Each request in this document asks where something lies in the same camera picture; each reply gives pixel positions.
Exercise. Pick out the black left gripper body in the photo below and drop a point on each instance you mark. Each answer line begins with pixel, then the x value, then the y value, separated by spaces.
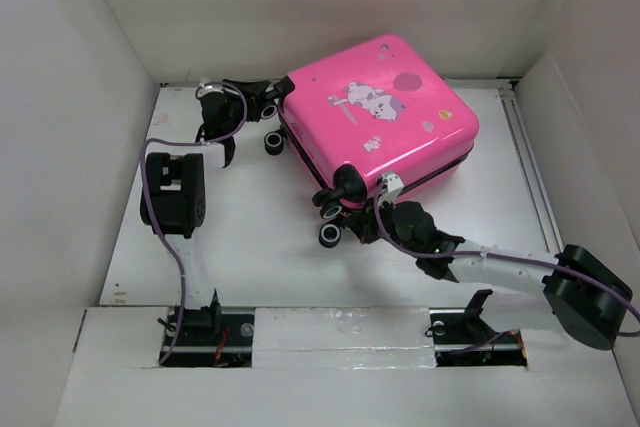
pixel 235 108

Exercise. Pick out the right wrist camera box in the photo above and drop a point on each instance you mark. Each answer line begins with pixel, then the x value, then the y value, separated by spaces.
pixel 389 188

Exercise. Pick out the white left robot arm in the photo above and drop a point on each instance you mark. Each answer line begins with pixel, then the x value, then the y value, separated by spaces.
pixel 173 198

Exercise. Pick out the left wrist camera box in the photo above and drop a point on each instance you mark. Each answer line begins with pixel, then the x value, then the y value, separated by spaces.
pixel 207 86

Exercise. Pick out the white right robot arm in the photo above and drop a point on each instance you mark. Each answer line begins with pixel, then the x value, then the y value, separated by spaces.
pixel 588 300

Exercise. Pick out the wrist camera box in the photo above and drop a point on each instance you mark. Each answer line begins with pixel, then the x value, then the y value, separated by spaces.
pixel 389 188
pixel 207 86

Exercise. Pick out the aluminium side rail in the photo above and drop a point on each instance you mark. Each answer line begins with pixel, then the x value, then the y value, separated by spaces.
pixel 529 166

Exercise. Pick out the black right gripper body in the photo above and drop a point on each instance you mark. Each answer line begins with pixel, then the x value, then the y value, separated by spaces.
pixel 388 223

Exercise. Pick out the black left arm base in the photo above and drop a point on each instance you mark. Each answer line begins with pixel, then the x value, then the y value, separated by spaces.
pixel 230 348

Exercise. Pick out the pink hard-shell suitcase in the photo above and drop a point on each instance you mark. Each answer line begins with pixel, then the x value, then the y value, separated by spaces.
pixel 369 109

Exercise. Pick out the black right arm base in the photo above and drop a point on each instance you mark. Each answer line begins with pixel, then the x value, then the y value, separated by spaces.
pixel 461 338

